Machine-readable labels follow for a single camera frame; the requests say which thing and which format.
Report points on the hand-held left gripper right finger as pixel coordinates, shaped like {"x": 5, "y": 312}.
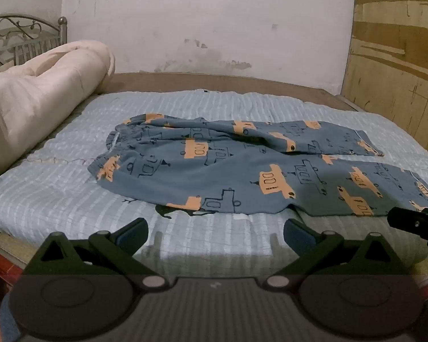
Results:
{"x": 296, "y": 235}

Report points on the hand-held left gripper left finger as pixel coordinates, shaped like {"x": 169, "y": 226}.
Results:
{"x": 134, "y": 233}

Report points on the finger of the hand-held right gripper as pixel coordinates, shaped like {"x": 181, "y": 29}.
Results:
{"x": 413, "y": 222}

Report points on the blue pants with orange print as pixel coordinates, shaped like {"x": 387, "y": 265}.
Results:
{"x": 235, "y": 171}

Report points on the light blue bed quilt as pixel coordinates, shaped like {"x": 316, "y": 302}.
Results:
{"x": 75, "y": 199}

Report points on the scratched plywood board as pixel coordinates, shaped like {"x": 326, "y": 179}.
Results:
{"x": 399, "y": 60}

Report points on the rolled pink blanket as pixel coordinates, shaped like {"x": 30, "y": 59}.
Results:
{"x": 39, "y": 92}

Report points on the metal scrollwork headboard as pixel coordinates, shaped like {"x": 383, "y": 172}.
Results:
{"x": 18, "y": 41}

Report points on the brown wooden bed frame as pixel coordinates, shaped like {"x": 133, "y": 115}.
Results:
{"x": 217, "y": 80}

